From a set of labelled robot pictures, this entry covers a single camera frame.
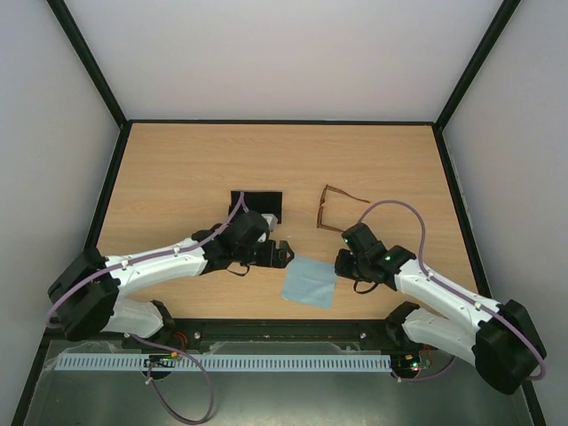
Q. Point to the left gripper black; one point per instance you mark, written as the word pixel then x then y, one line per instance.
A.
pixel 280 261

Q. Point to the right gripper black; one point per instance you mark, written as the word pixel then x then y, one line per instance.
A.
pixel 344 266

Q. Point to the light blue cleaning cloth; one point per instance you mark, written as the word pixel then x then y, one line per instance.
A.
pixel 310 282

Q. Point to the black sunglasses case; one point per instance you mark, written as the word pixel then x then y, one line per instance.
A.
pixel 256 203

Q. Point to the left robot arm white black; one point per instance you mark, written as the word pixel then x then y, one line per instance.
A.
pixel 92 295

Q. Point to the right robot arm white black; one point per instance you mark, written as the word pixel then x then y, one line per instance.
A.
pixel 499 340

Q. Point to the right controller board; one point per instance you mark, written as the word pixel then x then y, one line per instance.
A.
pixel 410 363

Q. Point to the controller board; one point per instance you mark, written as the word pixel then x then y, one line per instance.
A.
pixel 410 363
pixel 164 360

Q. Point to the left controller board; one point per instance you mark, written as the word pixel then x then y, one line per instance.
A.
pixel 164 360

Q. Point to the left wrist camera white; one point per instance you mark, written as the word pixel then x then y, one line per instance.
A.
pixel 271 220

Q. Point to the black aluminium frame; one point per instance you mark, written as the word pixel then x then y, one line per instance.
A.
pixel 74 36

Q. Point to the white slotted cable duct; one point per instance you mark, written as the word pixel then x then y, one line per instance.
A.
pixel 230 363

